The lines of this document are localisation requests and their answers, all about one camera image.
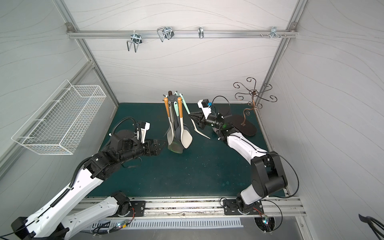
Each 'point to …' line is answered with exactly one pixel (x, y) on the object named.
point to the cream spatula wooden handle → (186, 138)
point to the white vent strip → (115, 224)
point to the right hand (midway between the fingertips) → (190, 112)
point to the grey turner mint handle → (177, 146)
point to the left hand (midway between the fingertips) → (160, 142)
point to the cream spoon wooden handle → (170, 132)
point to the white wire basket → (58, 125)
